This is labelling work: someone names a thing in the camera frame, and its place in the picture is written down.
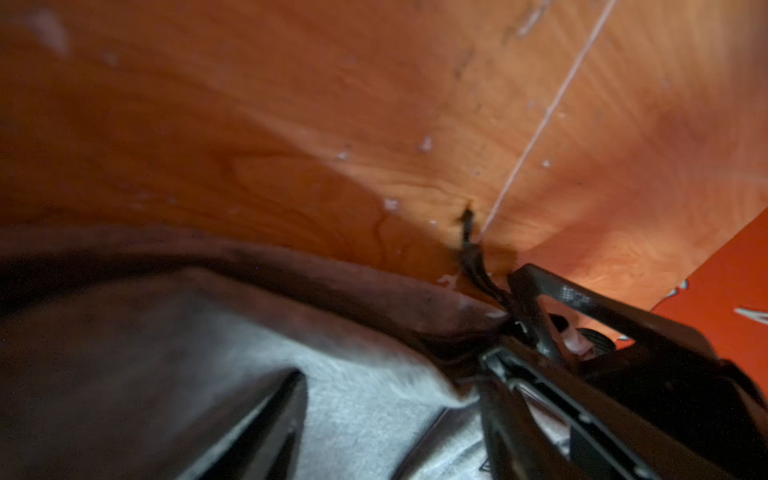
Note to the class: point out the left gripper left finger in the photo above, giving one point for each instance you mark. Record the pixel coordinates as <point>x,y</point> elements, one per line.
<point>268,447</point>

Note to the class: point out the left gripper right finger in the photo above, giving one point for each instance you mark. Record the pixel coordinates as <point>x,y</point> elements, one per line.
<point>664,407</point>

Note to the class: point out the grey student backpack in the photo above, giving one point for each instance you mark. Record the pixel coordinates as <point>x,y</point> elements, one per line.
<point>138,353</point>

